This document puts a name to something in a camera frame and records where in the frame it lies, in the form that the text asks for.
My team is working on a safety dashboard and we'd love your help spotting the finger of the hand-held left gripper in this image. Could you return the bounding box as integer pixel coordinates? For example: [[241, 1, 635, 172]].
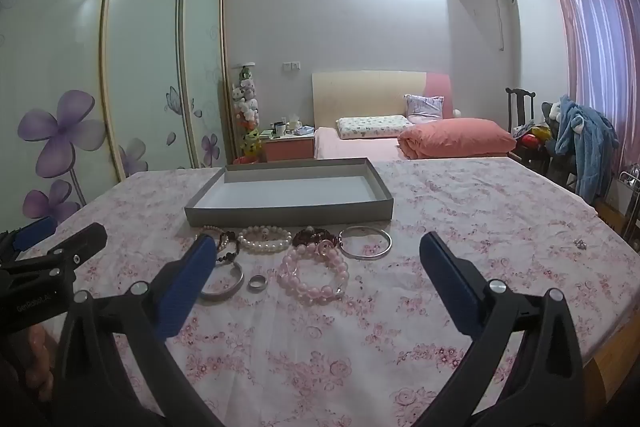
[[0, 223, 108, 284], [0, 217, 58, 258]]

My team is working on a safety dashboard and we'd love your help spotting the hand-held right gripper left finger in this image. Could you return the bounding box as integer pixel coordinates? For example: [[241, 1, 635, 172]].
[[52, 234, 226, 427]]

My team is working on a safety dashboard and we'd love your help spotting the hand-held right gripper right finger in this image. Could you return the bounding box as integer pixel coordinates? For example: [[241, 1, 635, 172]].
[[400, 232, 586, 427]]

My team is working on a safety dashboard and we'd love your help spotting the wide silver cuff bangle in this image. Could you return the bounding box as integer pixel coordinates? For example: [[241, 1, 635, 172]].
[[200, 261, 246, 300]]

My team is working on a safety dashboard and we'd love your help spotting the thin silver bangle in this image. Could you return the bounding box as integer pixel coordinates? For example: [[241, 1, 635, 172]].
[[338, 225, 393, 261]]

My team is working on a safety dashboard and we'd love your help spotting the pink bead bracelet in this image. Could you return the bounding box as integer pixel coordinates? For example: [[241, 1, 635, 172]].
[[277, 239, 350, 305]]

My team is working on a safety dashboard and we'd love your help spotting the grey cardboard box tray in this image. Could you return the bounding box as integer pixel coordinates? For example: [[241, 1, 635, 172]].
[[184, 157, 395, 226]]

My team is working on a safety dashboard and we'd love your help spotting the pink floral tablecloth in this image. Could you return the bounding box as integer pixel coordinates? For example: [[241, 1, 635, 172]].
[[20, 156, 626, 427]]

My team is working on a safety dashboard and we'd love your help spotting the folded pink quilt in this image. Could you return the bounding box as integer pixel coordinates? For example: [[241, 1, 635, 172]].
[[398, 118, 517, 160]]

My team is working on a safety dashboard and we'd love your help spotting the pink nightstand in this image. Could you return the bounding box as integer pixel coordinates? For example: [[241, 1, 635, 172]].
[[261, 127, 316, 162]]

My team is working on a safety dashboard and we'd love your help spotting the white floral pillow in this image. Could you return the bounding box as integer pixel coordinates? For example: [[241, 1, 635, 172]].
[[335, 115, 415, 140]]

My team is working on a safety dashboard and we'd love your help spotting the lilac pillow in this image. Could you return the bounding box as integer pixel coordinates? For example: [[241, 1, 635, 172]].
[[404, 94, 445, 124]]

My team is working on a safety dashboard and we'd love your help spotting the pink bed with headboard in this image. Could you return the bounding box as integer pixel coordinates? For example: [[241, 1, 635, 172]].
[[312, 70, 518, 160]]

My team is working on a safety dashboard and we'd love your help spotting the dark wooden chair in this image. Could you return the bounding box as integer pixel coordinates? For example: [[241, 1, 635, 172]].
[[505, 87, 551, 172]]

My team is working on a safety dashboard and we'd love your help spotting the stack of plush toys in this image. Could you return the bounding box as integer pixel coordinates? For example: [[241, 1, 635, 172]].
[[231, 64, 263, 160]]

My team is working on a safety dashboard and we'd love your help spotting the sliding door flower wardrobe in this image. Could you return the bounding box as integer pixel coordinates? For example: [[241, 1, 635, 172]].
[[0, 0, 228, 228]]

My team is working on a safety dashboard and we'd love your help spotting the blue fleece robe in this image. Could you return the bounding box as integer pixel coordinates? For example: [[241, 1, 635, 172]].
[[554, 95, 619, 202]]

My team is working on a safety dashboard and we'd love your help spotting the metal rack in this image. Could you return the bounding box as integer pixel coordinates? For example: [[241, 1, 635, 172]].
[[617, 164, 640, 253]]

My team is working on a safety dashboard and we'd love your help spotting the pink curtain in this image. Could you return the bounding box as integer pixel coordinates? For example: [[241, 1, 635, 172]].
[[542, 0, 640, 188]]

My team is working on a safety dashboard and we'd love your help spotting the white pearl bracelet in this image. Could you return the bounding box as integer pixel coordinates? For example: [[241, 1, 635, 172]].
[[237, 225, 293, 254]]

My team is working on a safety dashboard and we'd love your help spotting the dark red bead bracelet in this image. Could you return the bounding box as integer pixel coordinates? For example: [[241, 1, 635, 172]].
[[292, 227, 341, 251]]

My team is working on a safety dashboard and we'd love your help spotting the white pipe duct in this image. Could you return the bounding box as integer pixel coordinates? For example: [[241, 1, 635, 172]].
[[496, 0, 519, 52]]

